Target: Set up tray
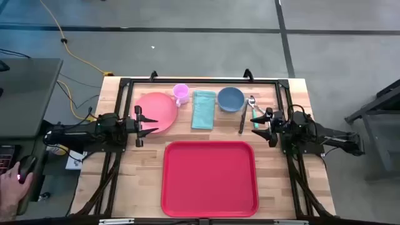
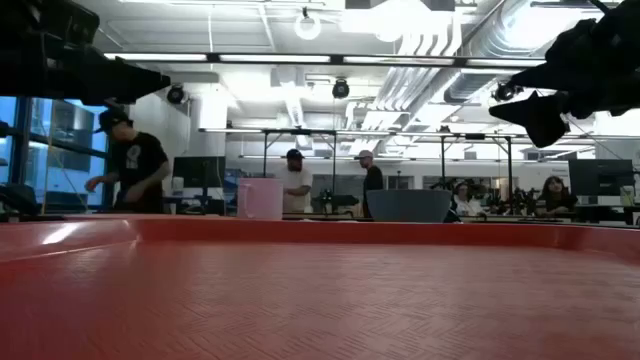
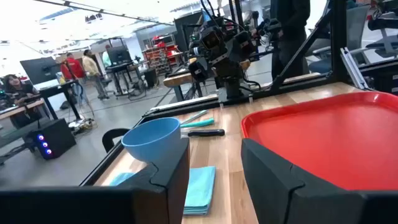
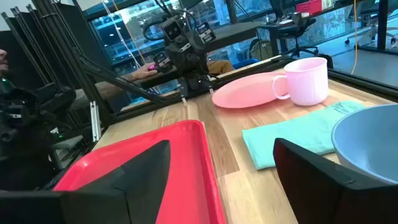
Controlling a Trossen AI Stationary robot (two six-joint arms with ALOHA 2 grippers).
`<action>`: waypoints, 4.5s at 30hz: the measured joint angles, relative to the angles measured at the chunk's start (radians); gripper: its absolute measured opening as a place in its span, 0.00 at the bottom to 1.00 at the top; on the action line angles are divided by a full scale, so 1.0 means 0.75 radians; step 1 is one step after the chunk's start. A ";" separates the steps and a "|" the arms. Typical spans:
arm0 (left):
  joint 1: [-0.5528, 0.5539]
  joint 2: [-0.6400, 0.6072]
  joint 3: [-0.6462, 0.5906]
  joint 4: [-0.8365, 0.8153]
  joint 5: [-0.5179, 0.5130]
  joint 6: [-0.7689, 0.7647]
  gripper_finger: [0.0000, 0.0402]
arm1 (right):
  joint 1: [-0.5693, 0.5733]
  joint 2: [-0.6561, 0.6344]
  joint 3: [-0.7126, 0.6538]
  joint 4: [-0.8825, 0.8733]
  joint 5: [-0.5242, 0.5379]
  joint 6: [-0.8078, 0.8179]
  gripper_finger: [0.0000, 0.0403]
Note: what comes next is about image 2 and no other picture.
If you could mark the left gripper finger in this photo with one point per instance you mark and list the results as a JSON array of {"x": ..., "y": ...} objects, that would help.
[{"x": 130, "y": 80}]

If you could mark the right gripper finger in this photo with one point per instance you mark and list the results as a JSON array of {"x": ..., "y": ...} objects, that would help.
[
  {"x": 535, "y": 79},
  {"x": 540, "y": 117}
]

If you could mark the blue plastic bowl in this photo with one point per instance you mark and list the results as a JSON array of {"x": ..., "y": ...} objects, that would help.
[{"x": 407, "y": 205}]

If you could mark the lilac plastic mug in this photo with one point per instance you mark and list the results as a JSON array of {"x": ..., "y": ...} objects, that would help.
[{"x": 260, "y": 200}]

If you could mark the red plastic tray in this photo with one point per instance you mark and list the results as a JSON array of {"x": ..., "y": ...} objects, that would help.
[{"x": 320, "y": 300}]

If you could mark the black ceiling spotlight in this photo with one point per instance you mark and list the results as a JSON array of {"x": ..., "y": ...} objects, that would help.
[
  {"x": 340, "y": 90},
  {"x": 505, "y": 92},
  {"x": 176, "y": 95}
]

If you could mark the person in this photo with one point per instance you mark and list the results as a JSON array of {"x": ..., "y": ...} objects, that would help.
[
  {"x": 465, "y": 205},
  {"x": 555, "y": 200},
  {"x": 137, "y": 165},
  {"x": 295, "y": 185},
  {"x": 372, "y": 182}
]

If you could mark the black computer monitor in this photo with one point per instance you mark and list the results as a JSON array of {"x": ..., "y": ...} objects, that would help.
[
  {"x": 200, "y": 172},
  {"x": 600, "y": 177}
]

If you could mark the large dark-framed window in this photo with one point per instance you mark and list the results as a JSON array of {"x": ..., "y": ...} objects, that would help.
[{"x": 75, "y": 150}]

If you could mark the white jar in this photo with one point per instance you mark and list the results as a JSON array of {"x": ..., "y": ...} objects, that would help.
[{"x": 178, "y": 186}]

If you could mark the pale green cup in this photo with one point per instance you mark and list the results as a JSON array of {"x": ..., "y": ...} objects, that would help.
[{"x": 627, "y": 196}]

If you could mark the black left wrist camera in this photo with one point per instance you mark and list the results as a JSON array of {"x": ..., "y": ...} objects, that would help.
[{"x": 60, "y": 22}]

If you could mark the silver ventilation duct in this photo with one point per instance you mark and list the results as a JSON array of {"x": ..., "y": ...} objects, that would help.
[{"x": 480, "y": 75}]

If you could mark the black metal gantry frame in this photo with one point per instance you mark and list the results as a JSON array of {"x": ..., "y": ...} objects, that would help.
[
  {"x": 300, "y": 132},
  {"x": 475, "y": 136}
]

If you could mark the black ceiling light rail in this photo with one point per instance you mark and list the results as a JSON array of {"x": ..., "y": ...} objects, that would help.
[{"x": 212, "y": 57}]

